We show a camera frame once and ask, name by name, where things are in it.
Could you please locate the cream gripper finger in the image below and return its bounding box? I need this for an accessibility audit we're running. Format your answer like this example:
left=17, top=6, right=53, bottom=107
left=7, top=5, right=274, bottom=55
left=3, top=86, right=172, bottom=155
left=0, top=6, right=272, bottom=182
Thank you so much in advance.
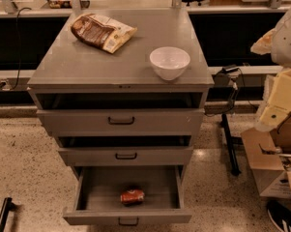
left=255, top=69, right=291, bottom=131
left=250, top=29, right=275, bottom=55

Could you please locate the red coke can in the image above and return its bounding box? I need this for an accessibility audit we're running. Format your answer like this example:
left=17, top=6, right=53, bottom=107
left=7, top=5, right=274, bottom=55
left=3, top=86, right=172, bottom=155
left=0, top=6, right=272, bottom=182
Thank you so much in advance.
left=120, top=188, right=145, bottom=205

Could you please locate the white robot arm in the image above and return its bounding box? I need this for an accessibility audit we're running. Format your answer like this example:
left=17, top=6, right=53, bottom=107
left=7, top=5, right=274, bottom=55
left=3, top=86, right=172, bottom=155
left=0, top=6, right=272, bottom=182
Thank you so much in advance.
left=250, top=7, right=291, bottom=131

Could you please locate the grey drawer cabinet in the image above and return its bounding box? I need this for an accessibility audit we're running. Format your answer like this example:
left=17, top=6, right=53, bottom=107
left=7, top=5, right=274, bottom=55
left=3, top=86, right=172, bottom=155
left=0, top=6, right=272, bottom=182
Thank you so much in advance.
left=26, top=7, right=216, bottom=179

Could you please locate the grey top drawer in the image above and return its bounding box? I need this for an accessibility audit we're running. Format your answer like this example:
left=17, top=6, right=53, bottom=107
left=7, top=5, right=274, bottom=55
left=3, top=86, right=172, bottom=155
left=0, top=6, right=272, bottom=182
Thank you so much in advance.
left=37, top=109, right=204, bottom=136

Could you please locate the grey drawer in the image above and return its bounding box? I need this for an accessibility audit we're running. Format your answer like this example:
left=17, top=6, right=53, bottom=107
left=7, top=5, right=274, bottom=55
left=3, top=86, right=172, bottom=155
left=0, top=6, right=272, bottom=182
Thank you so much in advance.
left=37, top=109, right=204, bottom=136
left=58, top=147, right=192, bottom=166
left=63, top=165, right=191, bottom=226

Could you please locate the grey middle drawer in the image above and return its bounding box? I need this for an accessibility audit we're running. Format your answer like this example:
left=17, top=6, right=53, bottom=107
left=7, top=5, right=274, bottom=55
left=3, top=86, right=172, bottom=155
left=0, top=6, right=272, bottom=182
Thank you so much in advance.
left=58, top=147, right=192, bottom=166

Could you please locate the grey bottom drawer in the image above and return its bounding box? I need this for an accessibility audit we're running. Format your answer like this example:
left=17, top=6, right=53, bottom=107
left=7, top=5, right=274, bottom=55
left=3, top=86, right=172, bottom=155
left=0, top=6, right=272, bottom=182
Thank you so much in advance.
left=63, top=165, right=191, bottom=226

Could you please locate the brown cardboard box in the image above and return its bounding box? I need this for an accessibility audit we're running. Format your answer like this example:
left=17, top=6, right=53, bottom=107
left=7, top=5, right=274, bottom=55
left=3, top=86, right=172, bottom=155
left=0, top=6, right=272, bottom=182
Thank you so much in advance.
left=241, top=116, right=291, bottom=199

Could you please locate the white bowl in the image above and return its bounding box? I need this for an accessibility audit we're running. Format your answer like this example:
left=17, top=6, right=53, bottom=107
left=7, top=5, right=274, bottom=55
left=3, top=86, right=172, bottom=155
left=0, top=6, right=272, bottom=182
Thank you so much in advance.
left=149, top=46, right=190, bottom=81

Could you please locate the black shoe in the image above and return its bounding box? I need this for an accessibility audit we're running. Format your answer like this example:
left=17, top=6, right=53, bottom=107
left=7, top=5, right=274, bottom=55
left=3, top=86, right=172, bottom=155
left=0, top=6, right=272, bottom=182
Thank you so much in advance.
left=267, top=200, right=291, bottom=232

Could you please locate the brown chip bag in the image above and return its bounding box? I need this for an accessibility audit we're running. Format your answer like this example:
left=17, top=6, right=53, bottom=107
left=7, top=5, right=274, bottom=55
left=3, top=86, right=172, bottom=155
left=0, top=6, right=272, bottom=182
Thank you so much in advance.
left=71, top=14, right=137, bottom=54

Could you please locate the black stand with cables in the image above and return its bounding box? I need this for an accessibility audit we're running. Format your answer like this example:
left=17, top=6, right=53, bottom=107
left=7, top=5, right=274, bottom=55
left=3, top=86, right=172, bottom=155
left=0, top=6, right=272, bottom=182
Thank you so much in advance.
left=208, top=65, right=246, bottom=176

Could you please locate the black hanging cable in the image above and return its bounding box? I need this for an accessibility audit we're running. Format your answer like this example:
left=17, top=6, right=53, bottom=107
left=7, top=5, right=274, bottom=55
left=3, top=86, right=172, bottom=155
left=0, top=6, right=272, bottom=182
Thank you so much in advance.
left=10, top=6, right=33, bottom=91

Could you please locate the black floor handle bar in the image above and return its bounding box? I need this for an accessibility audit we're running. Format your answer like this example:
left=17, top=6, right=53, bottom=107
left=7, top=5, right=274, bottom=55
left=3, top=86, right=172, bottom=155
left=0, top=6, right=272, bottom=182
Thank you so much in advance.
left=0, top=197, right=15, bottom=232

